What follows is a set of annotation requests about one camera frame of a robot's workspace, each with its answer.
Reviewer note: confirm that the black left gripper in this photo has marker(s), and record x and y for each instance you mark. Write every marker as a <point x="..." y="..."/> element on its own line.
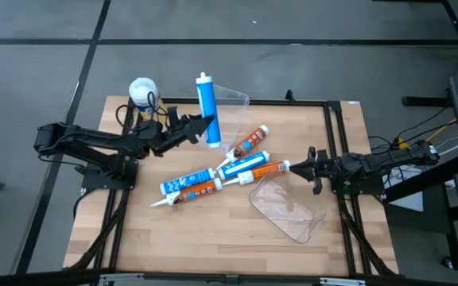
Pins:
<point x="169" y="137"/>

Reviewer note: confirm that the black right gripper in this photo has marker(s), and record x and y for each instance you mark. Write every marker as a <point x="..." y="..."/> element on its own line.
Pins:
<point x="330" y="167"/>

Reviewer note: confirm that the blue silicone sealant tube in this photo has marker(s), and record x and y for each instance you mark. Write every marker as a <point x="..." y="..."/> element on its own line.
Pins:
<point x="243" y="165"/>
<point x="187" y="180"/>
<point x="209" y="103"/>

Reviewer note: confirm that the orange white sealant tube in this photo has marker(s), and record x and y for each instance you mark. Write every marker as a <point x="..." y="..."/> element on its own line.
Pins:
<point x="195" y="191"/>
<point x="265" y="171"/>

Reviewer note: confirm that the clear plastic bin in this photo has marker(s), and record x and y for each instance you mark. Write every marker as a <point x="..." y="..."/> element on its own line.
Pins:
<point x="288" y="210"/>
<point x="235" y="107"/>

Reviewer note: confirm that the brown orange sealant tube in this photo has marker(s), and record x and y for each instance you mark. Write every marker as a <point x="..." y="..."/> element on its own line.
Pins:
<point x="249" y="143"/>

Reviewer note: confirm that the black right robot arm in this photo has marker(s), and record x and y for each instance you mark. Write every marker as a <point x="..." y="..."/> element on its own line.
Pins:
<point x="392" y="161"/>

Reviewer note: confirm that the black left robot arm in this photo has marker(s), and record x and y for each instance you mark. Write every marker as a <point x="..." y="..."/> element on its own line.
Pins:
<point x="94" y="141"/>

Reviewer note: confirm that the white paper sheet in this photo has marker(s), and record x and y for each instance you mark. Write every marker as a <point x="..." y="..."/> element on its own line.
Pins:
<point x="406" y="175"/>

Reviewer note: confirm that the black aluminium table frame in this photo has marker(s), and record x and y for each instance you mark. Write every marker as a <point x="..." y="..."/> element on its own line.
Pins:
<point x="334" y="119"/>

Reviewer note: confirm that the small black post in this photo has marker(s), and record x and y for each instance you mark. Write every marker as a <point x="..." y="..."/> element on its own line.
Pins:
<point x="289" y="95"/>

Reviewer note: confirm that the silver metal bracket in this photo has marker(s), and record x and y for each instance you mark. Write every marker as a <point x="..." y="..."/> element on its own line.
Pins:
<point x="342" y="282"/>
<point x="121" y="279"/>

